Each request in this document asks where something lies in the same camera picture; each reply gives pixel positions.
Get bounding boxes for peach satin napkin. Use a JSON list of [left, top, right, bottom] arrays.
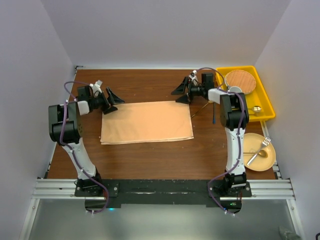
[[100, 101, 194, 145]]

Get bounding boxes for gold spoon on plate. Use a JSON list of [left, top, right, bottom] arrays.
[[243, 150, 268, 158]]

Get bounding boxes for gold black spoon in tray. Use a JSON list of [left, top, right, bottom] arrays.
[[249, 105, 262, 114]]

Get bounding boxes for gold spoon on table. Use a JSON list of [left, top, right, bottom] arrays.
[[190, 101, 213, 119]]

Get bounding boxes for yellow plastic tray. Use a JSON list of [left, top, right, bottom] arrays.
[[216, 65, 276, 123]]

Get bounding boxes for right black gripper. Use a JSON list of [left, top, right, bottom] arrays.
[[170, 77, 204, 105]]

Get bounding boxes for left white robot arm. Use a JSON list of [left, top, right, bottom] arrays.
[[48, 81, 125, 196]]

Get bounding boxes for grey white cup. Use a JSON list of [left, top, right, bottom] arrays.
[[228, 86, 243, 93]]

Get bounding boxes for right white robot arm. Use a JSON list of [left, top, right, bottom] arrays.
[[171, 70, 249, 197]]

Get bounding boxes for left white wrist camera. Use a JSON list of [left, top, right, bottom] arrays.
[[89, 80, 103, 94]]

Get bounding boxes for silver fork on plate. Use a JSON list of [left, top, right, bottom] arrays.
[[247, 136, 272, 166]]

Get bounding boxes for blue handled utensil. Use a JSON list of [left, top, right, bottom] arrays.
[[212, 102, 216, 124]]

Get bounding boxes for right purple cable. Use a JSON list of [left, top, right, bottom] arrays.
[[194, 66, 247, 218]]

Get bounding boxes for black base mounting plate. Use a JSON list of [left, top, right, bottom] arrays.
[[74, 179, 252, 213]]

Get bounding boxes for beige round plate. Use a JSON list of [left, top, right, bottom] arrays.
[[243, 133, 276, 172]]

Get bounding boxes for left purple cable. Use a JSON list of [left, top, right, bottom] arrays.
[[60, 81, 111, 215]]

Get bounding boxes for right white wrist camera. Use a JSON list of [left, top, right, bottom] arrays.
[[188, 70, 199, 85]]

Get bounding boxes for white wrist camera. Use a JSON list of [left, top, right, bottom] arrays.
[[89, 80, 103, 94], [188, 70, 199, 85]]

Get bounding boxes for purple cable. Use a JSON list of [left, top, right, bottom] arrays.
[[194, 66, 247, 218], [60, 81, 111, 215]]

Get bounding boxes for aluminium rail frame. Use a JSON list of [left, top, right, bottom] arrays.
[[20, 116, 303, 240]]

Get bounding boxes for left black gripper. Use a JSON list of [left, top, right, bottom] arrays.
[[89, 86, 124, 114]]

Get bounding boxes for woven orange round plate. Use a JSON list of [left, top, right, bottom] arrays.
[[224, 70, 257, 95]]

